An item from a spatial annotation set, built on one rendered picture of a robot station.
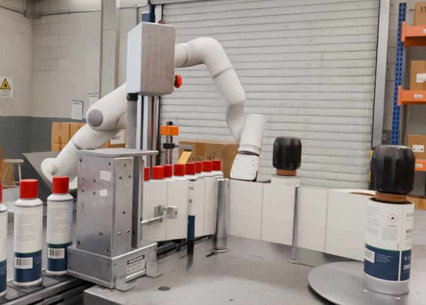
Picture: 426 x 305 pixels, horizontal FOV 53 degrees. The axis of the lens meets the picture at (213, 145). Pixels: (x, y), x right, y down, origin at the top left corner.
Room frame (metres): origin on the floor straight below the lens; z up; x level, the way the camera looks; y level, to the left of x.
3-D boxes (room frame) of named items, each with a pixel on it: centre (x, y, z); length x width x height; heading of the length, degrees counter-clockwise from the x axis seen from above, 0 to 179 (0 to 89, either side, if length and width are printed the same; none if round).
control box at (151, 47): (1.26, 0.19, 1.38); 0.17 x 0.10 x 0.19; 24
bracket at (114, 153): (0.89, 0.20, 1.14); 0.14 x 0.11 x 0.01; 149
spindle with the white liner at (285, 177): (1.23, -0.21, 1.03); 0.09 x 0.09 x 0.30
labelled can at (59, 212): (0.89, 0.32, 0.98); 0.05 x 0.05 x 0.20
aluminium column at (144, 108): (1.34, 0.21, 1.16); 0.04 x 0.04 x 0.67; 59
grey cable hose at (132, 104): (1.22, 0.23, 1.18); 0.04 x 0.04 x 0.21
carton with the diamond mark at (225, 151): (2.03, -0.02, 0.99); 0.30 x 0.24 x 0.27; 150
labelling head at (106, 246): (0.90, 0.20, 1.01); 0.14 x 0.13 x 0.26; 149
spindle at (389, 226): (0.85, -0.36, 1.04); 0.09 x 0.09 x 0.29
